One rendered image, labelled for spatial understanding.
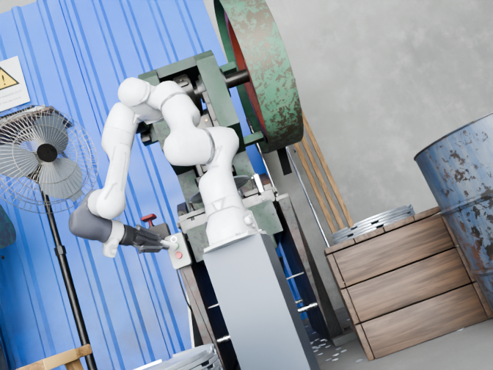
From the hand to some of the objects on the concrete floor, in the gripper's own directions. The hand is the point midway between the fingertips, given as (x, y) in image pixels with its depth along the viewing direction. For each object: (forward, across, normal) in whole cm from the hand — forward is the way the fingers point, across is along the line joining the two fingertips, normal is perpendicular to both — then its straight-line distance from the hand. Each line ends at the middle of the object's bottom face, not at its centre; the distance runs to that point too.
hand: (168, 245), depth 183 cm
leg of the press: (+94, -21, +10) cm, 97 cm away
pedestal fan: (+42, -4, +119) cm, 126 cm away
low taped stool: (-31, -68, +35) cm, 83 cm away
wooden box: (+57, -58, -46) cm, 93 cm away
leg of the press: (+60, -21, +52) cm, 82 cm away
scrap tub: (+40, -84, -93) cm, 131 cm away
